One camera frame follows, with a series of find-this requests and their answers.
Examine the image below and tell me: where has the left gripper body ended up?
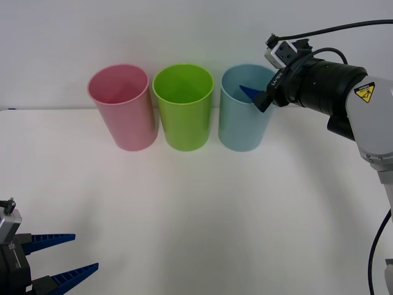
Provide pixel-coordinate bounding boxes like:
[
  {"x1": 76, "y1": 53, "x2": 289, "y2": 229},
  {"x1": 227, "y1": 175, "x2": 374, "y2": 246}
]
[{"x1": 0, "y1": 233, "x2": 33, "y2": 295}]

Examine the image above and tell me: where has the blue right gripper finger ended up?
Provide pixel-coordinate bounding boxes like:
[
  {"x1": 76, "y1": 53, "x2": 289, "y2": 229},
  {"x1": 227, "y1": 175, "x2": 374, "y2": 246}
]
[
  {"x1": 252, "y1": 90, "x2": 273, "y2": 114},
  {"x1": 238, "y1": 85, "x2": 262, "y2": 100}
]

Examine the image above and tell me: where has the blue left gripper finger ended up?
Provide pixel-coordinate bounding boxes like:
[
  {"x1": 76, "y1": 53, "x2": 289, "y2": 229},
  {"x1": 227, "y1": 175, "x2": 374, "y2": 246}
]
[
  {"x1": 21, "y1": 233, "x2": 76, "y2": 256},
  {"x1": 31, "y1": 262, "x2": 99, "y2": 295}
]

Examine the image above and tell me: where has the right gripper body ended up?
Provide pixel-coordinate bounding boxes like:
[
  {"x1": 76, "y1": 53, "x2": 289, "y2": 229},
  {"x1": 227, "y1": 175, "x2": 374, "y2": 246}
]
[{"x1": 265, "y1": 65, "x2": 298, "y2": 108}]

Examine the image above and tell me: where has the pale blue plastic bin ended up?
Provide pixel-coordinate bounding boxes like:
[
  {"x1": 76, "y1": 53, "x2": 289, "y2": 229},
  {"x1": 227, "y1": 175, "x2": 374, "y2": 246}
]
[{"x1": 218, "y1": 63, "x2": 281, "y2": 152}]

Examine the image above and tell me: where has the yellow-green plastic bin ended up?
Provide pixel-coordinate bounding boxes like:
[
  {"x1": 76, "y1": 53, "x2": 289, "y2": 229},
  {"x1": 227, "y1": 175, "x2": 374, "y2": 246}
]
[{"x1": 152, "y1": 63, "x2": 215, "y2": 152}]

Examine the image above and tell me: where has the pink plastic bin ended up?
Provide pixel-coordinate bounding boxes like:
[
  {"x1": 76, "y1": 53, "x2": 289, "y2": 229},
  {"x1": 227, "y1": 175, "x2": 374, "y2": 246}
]
[{"x1": 87, "y1": 63, "x2": 160, "y2": 152}]

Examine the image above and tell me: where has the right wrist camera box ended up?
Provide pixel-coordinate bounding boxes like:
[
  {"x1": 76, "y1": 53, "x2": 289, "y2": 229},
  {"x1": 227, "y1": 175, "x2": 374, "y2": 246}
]
[{"x1": 264, "y1": 39, "x2": 301, "y2": 70}]

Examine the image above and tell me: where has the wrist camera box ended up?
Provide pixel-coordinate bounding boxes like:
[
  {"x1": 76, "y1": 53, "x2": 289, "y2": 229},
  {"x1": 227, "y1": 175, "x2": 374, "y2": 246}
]
[
  {"x1": 0, "y1": 208, "x2": 23, "y2": 245},
  {"x1": 264, "y1": 39, "x2": 301, "y2": 70}
]

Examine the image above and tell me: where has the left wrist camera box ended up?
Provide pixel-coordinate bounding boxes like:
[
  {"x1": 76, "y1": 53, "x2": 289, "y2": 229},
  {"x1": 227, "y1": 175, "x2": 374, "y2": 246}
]
[{"x1": 0, "y1": 208, "x2": 23, "y2": 245}]

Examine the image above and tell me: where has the black left camera cable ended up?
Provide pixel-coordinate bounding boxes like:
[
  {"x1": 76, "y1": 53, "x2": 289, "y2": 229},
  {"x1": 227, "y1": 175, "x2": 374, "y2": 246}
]
[{"x1": 0, "y1": 197, "x2": 17, "y2": 216}]

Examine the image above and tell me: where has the dark right arm cable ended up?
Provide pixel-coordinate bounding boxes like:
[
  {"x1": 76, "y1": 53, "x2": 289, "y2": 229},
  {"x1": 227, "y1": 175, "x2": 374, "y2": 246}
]
[{"x1": 367, "y1": 208, "x2": 393, "y2": 295}]

